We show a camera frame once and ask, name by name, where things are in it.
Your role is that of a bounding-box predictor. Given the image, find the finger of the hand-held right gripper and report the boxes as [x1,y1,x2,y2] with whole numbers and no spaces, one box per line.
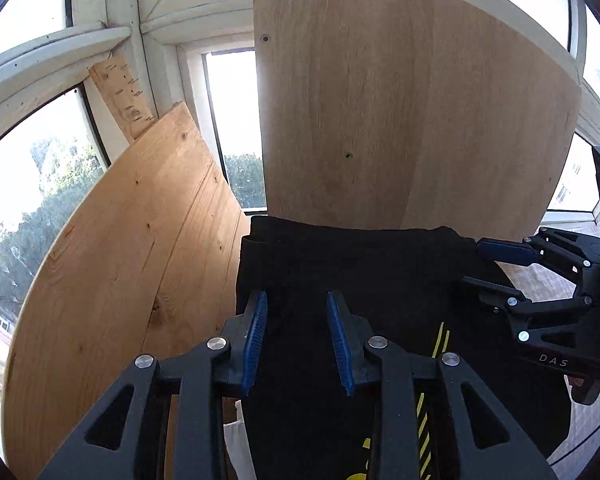
[459,276,595,345]
[476,226,600,283]

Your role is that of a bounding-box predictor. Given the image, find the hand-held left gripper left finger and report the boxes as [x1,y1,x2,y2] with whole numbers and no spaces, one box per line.
[37,289,269,480]

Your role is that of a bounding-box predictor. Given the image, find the light plywood board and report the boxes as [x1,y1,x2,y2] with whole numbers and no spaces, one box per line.
[252,0,583,243]

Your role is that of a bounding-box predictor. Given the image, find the pink plaid blanket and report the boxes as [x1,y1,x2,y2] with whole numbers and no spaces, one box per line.
[495,259,581,306]

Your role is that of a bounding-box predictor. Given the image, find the narrow wooden strip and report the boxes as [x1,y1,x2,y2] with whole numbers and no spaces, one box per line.
[89,57,156,143]

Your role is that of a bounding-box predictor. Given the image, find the black shorts with yellow stripes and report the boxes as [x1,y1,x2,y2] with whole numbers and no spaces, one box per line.
[235,215,573,480]

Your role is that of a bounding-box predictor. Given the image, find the white cloth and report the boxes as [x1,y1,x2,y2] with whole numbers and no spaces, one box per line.
[223,400,258,480]

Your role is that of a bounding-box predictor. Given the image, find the knotty pine board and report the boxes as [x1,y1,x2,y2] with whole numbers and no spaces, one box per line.
[2,101,253,480]

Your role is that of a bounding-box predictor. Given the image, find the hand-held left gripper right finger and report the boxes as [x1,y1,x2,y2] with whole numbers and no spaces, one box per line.
[326,290,558,480]

